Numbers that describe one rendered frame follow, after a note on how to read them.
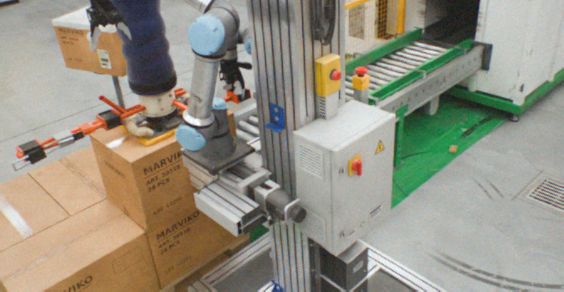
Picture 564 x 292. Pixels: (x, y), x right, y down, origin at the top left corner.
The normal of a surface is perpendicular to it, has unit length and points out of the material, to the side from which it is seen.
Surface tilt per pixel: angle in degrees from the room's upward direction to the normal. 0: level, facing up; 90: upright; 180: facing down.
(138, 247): 90
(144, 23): 76
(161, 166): 90
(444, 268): 0
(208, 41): 83
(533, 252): 0
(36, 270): 0
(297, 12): 90
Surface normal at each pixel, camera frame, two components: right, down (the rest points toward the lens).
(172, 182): 0.70, 0.32
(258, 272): -0.07, -0.87
